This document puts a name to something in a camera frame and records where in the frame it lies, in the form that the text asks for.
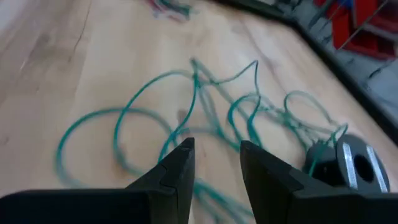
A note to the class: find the red plastic shelf bin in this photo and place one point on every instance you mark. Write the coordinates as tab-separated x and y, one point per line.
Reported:
363	46
363	9

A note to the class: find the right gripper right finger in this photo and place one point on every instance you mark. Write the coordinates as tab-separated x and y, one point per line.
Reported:
280	199

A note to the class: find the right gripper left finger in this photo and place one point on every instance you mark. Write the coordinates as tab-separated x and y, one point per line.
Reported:
155	202

